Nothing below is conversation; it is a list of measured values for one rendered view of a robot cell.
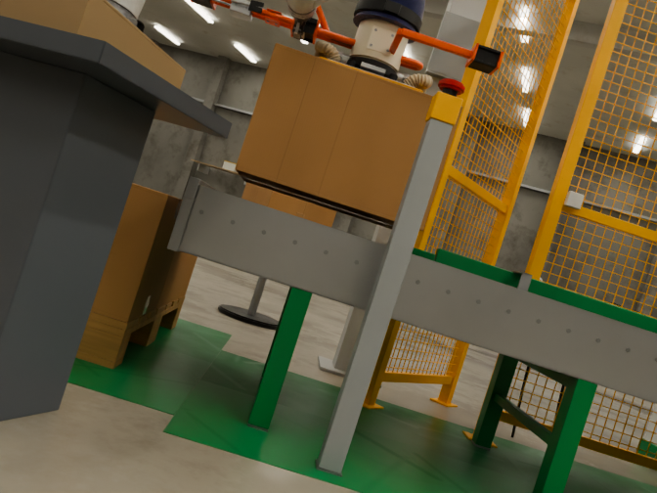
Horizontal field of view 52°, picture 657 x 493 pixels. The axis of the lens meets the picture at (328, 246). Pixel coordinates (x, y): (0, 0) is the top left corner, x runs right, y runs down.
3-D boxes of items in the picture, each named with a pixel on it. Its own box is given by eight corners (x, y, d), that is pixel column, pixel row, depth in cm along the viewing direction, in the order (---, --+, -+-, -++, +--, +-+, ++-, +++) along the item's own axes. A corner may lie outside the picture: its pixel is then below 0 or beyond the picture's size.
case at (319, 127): (401, 232, 243) (435, 128, 243) (423, 231, 203) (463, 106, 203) (243, 181, 239) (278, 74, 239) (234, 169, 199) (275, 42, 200)
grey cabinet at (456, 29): (463, 87, 317) (483, 27, 317) (466, 84, 311) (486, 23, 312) (424, 73, 316) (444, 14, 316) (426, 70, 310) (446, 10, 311)
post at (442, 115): (339, 468, 174) (457, 104, 175) (341, 477, 167) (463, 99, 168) (315, 461, 174) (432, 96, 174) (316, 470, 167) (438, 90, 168)
